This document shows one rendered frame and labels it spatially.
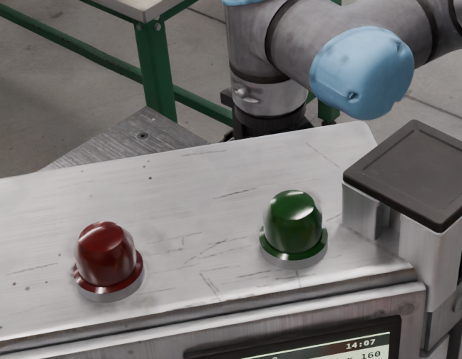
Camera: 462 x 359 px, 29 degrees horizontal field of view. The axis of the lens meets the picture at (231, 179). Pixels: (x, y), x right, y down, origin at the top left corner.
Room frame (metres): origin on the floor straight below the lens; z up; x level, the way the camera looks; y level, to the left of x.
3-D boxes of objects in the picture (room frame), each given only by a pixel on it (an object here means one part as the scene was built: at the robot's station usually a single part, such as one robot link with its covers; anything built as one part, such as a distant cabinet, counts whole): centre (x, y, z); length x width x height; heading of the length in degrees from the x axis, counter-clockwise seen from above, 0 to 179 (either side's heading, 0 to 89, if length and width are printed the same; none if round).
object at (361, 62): (0.64, -0.12, 1.29); 0.11 x 0.11 x 0.08; 33
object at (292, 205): (0.24, -0.02, 1.49); 0.03 x 0.03 x 0.02
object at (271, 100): (0.72, -0.04, 1.22); 0.08 x 0.08 x 0.05
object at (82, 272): (0.23, 0.05, 1.49); 0.03 x 0.03 x 0.02
